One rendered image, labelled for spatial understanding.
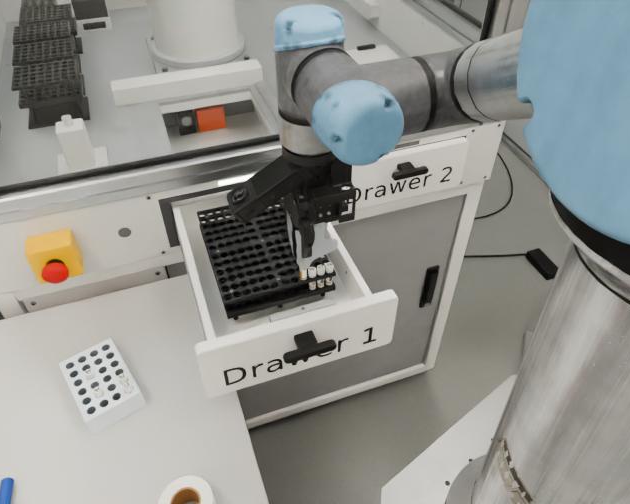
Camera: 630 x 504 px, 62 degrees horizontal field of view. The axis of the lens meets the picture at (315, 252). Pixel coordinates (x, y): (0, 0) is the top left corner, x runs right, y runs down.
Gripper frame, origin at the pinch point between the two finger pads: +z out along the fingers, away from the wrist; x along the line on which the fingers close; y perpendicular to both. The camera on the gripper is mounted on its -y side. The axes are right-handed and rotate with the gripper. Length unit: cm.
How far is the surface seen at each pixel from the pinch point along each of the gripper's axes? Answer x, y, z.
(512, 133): 132, 156, 87
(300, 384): 24, 7, 74
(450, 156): 21.1, 39.1, 4.1
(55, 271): 15.9, -35.6, 5.1
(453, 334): 36, 67, 94
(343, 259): 2.2, 8.4, 4.8
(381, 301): -10.7, 8.7, 1.2
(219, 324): 0.6, -13.2, 10.2
